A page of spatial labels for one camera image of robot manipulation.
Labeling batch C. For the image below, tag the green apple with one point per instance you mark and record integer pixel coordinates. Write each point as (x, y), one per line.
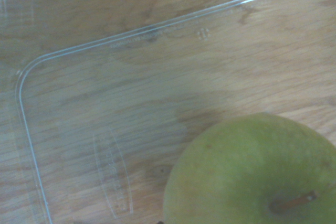
(249, 171)

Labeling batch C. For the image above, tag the clear plastic rectangular container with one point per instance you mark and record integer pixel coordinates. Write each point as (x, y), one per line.
(105, 90)

